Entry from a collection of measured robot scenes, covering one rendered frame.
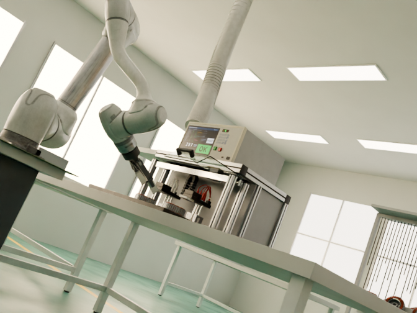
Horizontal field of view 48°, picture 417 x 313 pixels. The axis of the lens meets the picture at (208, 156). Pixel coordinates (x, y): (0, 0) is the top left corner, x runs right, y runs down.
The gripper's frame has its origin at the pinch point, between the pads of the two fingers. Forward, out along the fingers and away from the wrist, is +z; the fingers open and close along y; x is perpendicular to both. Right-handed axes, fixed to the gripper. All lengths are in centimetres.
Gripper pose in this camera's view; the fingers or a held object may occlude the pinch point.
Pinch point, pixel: (149, 185)
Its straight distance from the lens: 212.7
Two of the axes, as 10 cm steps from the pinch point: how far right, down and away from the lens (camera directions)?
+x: 7.9, -5.3, 3.0
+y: 4.8, 2.4, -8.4
